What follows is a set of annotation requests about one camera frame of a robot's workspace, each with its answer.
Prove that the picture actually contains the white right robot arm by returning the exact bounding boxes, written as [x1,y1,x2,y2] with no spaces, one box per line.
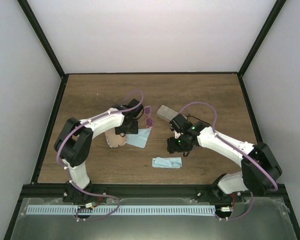
[167,125,282,202]

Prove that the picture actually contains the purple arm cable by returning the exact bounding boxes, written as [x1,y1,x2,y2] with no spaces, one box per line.
[56,90,121,223]
[178,101,279,222]

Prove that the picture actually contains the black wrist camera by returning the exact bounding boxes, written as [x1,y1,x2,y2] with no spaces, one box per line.
[126,98,144,119]
[169,113,193,134]

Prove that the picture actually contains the beige glasses case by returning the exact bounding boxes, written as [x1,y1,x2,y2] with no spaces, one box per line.
[104,128,127,148]

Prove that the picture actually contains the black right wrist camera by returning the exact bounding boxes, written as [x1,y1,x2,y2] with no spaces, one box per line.
[169,113,193,134]

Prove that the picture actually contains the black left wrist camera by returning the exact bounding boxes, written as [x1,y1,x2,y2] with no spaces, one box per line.
[126,98,144,119]

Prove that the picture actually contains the grey hard glasses case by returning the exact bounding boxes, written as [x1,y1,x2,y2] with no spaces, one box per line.
[156,105,178,123]

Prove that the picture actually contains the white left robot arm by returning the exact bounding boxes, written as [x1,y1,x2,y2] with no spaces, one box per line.
[53,103,143,202]

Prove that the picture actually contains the light blue slotted cable duct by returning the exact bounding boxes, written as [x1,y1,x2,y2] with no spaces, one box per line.
[25,205,216,217]

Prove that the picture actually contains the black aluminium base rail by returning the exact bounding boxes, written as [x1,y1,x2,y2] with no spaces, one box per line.
[21,183,287,203]

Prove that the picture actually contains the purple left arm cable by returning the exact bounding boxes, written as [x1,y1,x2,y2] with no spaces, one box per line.
[56,90,121,223]

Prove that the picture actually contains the light blue cleaning cloth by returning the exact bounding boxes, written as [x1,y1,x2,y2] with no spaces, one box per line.
[126,128,152,149]

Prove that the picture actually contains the black thin-frame sunglasses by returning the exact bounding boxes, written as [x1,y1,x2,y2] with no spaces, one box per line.
[186,115,211,127]

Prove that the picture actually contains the pink transparent sunglasses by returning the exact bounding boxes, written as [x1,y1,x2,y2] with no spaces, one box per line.
[144,105,153,129]

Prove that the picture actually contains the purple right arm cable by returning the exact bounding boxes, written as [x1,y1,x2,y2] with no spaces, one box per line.
[178,101,279,222]

